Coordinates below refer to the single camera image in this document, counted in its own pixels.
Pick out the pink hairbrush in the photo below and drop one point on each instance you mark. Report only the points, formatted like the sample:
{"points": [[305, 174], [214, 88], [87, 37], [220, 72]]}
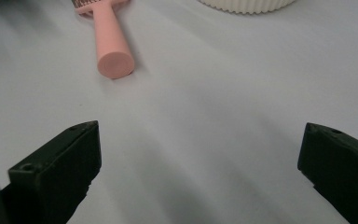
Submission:
{"points": [[112, 46]]}

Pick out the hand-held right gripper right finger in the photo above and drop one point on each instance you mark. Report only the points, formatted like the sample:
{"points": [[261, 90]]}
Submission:
{"points": [[341, 168]]}

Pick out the white plastic basket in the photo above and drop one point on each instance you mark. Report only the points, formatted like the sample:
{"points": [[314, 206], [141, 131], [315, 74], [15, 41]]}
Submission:
{"points": [[245, 5]]}

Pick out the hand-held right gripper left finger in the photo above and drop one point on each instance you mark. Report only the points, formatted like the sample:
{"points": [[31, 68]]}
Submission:
{"points": [[56, 174]]}

